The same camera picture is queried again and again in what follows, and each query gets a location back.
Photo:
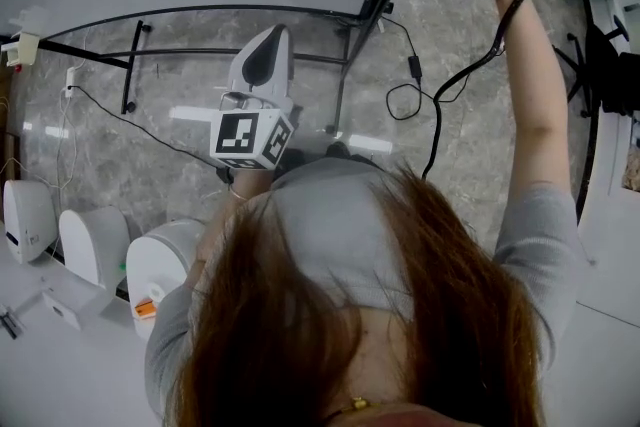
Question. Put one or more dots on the white power strip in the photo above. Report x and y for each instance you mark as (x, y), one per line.
(70, 80)

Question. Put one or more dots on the black and white tool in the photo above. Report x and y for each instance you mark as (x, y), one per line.
(10, 322)

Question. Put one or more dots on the person's left forearm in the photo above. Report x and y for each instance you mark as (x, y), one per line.
(240, 205)

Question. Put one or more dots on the black office chair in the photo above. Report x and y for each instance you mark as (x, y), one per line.
(615, 80)

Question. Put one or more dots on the white dome device with slot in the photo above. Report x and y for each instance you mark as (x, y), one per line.
(30, 215)

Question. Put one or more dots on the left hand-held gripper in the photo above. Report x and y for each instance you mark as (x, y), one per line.
(235, 140)

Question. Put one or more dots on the person's grey top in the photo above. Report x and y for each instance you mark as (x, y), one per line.
(330, 225)

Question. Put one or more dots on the small white box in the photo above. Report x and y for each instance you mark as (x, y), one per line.
(62, 310)

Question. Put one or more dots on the orange tag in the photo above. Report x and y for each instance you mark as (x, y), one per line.
(145, 310)

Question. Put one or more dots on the person's black shoe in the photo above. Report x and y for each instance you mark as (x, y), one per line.
(295, 159)
(345, 151)

